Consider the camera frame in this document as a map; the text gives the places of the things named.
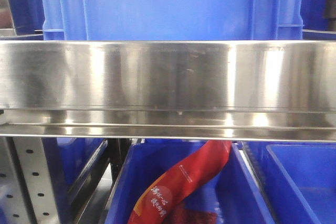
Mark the large blue upper bin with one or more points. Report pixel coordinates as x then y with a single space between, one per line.
172 19

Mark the blue lower middle bin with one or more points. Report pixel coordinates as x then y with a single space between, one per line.
230 197

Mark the blue lower right bin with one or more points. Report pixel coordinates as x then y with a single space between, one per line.
297 179

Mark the red snack bag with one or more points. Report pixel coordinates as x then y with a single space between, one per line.
179 181

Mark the perforated steel shelf upright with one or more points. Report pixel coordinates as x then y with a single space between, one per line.
31 180

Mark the stainless steel shelf rail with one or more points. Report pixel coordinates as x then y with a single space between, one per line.
280 90

